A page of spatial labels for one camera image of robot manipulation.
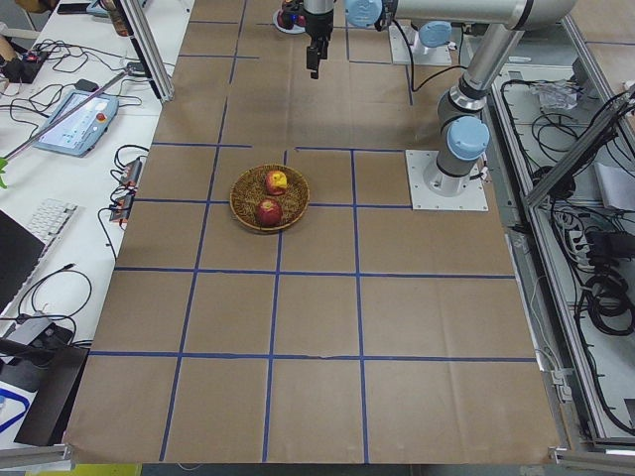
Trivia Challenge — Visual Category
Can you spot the black monitor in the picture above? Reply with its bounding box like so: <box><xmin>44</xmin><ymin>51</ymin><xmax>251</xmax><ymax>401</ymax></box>
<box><xmin>0</xmin><ymin>211</ymin><xmax>45</xmax><ymax>310</ymax></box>

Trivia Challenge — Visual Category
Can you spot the red yellow apple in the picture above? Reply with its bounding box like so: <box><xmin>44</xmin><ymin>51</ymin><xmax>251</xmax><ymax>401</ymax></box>
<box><xmin>265</xmin><ymin>170</ymin><xmax>288</xmax><ymax>196</ymax></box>

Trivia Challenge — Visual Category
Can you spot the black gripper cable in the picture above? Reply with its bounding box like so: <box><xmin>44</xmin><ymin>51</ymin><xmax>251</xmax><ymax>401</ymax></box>
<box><xmin>378</xmin><ymin>14</ymin><xmax>469</xmax><ymax>93</ymax></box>

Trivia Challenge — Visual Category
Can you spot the white keyboard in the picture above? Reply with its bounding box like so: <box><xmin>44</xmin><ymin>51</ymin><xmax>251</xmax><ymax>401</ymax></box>
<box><xmin>26</xmin><ymin>198</ymin><xmax>77</xmax><ymax>248</ymax></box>

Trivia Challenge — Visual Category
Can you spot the black cable bundle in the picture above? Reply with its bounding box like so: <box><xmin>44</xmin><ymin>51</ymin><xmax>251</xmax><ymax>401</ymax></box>
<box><xmin>545</xmin><ymin>197</ymin><xmax>635</xmax><ymax>338</ymax></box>

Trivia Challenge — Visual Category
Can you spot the white round plate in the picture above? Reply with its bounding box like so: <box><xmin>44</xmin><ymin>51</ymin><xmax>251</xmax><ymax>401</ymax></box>
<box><xmin>273</xmin><ymin>10</ymin><xmax>306</xmax><ymax>35</ymax></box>

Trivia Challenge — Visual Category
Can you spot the orange black adapter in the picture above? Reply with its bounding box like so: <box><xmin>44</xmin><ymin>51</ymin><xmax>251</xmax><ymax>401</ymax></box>
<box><xmin>119</xmin><ymin>159</ymin><xmax>143</xmax><ymax>187</ymax></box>
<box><xmin>109</xmin><ymin>193</ymin><xmax>135</xmax><ymax>225</ymax></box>

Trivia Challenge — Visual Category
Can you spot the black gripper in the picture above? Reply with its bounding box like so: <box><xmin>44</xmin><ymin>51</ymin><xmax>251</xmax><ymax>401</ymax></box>
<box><xmin>281</xmin><ymin>0</ymin><xmax>304</xmax><ymax>14</ymax></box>
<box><xmin>303</xmin><ymin>0</ymin><xmax>332</xmax><ymax>79</ymax></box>

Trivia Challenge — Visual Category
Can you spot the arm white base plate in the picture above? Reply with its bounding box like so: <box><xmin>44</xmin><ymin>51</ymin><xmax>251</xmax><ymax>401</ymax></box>
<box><xmin>389</xmin><ymin>25</ymin><xmax>451</xmax><ymax>66</ymax></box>
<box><xmin>405</xmin><ymin>150</ymin><xmax>488</xmax><ymax>212</ymax></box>

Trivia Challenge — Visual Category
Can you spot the black box on desk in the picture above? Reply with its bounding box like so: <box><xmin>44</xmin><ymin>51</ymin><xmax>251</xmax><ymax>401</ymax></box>
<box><xmin>1</xmin><ymin>50</ymin><xmax>50</xmax><ymax>84</ymax></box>

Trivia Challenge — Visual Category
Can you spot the blue teach pendant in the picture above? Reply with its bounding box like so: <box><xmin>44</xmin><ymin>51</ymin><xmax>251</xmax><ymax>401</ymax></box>
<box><xmin>34</xmin><ymin>94</ymin><xmax>119</xmax><ymax>157</ymax></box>

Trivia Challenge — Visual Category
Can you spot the round wicker basket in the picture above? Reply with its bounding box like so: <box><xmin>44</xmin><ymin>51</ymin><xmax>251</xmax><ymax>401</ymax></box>
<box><xmin>229</xmin><ymin>164</ymin><xmax>310</xmax><ymax>233</ymax></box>

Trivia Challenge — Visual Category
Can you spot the aluminium frame post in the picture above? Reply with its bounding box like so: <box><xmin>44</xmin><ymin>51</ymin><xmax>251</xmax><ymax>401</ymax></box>
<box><xmin>115</xmin><ymin>0</ymin><xmax>175</xmax><ymax>103</ymax></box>

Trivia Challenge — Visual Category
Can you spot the aluminium diagonal strut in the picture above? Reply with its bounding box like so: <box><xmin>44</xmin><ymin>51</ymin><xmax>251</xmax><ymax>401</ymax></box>
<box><xmin>525</xmin><ymin>86</ymin><xmax>634</xmax><ymax>208</ymax></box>

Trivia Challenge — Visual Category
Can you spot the red apple in basket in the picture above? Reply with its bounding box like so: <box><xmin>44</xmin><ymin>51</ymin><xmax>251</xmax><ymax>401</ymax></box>
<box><xmin>255</xmin><ymin>198</ymin><xmax>283</xmax><ymax>228</ymax></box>

